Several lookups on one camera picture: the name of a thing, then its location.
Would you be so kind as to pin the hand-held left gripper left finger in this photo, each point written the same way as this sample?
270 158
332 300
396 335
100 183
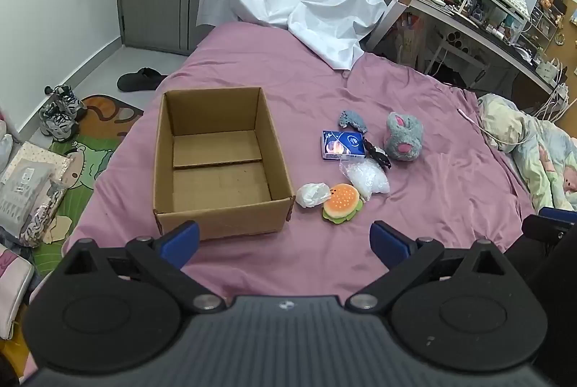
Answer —
182 240

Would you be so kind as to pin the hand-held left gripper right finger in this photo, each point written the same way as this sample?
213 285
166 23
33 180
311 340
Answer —
388 240

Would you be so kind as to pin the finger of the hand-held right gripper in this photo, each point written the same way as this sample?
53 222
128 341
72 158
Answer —
556 213

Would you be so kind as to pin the hamburger plush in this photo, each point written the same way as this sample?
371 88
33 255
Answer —
342 202

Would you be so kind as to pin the brown cardboard box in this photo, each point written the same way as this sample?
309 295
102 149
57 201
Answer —
216 184

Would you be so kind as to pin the clear plastic bag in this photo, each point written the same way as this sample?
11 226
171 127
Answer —
367 177

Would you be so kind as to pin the black hair clip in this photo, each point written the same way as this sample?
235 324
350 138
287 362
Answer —
377 153

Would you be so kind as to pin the white bag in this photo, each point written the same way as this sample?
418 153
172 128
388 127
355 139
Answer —
312 194

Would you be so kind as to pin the grey bunny plush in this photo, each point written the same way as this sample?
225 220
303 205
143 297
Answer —
403 137

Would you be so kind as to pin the blue Nivea box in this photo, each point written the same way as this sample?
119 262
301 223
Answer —
343 145

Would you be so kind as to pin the blue knitted cloth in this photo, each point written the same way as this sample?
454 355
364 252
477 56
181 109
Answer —
354 120

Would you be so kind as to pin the floral quilt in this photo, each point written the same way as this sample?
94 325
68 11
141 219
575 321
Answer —
536 148

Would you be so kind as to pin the cartoon floor mat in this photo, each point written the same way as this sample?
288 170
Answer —
97 130

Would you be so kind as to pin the silver foil bag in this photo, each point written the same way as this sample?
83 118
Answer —
43 220

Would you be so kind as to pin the white patterned packet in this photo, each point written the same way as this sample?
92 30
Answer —
27 184

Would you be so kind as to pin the pink bedsheet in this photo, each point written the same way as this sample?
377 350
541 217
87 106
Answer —
405 76

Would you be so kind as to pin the black slipper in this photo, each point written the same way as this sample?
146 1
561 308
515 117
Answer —
139 79

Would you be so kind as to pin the grey sneaker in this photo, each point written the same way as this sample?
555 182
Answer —
70 101
56 123

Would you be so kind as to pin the pink pouch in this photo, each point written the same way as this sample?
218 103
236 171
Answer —
13 288

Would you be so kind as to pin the white desk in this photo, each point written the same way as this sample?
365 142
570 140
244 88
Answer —
496 40

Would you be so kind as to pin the paper shopping bag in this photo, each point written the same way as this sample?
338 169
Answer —
410 35

